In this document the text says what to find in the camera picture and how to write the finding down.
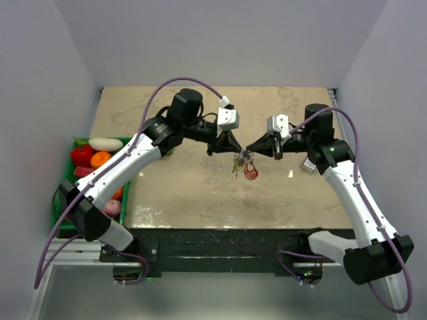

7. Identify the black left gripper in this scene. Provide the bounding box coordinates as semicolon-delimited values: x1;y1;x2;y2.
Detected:
183;119;242;157

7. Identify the key bunch with red carabiner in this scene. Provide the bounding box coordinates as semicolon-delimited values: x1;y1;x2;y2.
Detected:
232;149;259;181

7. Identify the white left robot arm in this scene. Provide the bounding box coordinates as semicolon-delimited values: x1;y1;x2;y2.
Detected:
59;89;242;261

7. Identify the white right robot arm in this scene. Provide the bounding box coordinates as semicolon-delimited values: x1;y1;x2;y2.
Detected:
247;104;414;285

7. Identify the orange toy pumpkin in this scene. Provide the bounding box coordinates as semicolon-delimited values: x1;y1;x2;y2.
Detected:
111;187;124;201

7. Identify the white toy radish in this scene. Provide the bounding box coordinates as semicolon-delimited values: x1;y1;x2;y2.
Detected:
88;137;123;152

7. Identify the orange toy orange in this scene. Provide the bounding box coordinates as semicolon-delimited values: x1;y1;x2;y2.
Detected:
90;151;112;169

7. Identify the pink toy onion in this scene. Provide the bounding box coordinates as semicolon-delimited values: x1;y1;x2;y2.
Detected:
102;199;121;217

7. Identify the red toy tomato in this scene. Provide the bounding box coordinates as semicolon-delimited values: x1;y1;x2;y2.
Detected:
70;145;94;167

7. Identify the red box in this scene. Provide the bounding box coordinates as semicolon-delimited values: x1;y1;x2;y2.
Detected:
73;166;95;178

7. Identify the green plastic basket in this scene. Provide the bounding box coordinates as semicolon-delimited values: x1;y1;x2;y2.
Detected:
51;138;130;227

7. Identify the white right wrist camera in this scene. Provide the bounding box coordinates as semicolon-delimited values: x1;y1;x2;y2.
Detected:
267;114;292;141

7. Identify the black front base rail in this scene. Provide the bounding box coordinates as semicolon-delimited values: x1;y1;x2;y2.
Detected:
100;229;329;281

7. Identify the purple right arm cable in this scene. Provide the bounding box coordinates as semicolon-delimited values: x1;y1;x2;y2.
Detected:
288;107;414;314

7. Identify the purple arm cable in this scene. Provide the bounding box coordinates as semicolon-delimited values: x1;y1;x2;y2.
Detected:
33;77;228;290
288;107;414;314

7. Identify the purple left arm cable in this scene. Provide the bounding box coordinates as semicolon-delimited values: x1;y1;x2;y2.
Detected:
33;77;228;290

